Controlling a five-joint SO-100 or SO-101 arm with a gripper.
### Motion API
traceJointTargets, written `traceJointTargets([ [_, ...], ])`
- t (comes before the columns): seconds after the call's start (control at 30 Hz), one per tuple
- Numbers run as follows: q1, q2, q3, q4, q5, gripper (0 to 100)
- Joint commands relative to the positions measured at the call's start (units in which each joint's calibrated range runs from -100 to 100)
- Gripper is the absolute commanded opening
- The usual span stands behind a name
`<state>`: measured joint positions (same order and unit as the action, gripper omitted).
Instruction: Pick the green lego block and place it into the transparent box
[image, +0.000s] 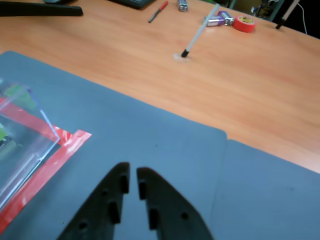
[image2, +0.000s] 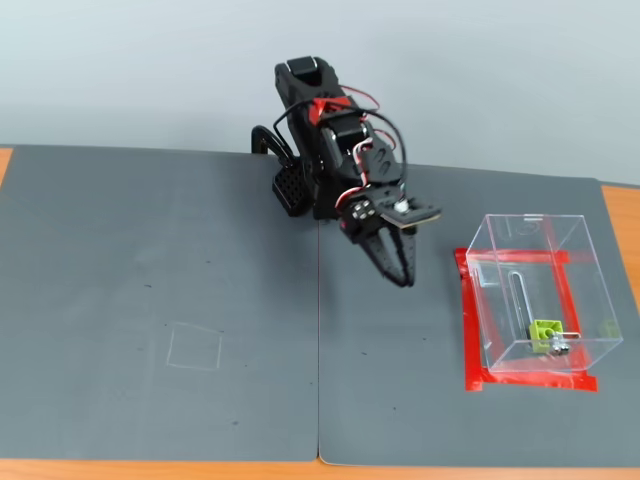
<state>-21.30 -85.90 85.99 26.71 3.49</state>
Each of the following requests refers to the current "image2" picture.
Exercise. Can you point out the green lego block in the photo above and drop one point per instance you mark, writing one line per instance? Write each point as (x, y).
(541, 336)

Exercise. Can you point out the transparent plastic box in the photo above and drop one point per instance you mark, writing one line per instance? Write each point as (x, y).
(550, 280)

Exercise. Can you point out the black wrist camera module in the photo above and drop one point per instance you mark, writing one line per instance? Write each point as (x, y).
(415, 215)

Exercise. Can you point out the black table clamp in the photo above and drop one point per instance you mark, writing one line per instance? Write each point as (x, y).
(260, 136)

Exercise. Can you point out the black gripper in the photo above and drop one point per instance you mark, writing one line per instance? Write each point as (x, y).
(371, 241)

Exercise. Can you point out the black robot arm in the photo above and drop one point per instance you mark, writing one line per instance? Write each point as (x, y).
(300, 100)

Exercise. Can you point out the gray rubber mat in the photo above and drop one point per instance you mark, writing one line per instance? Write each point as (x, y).
(380, 400)
(125, 250)

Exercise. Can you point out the red tape rectangle marking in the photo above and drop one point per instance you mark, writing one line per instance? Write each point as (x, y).
(525, 382)

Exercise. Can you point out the small metal box latch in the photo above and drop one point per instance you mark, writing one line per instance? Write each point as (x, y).
(560, 345)

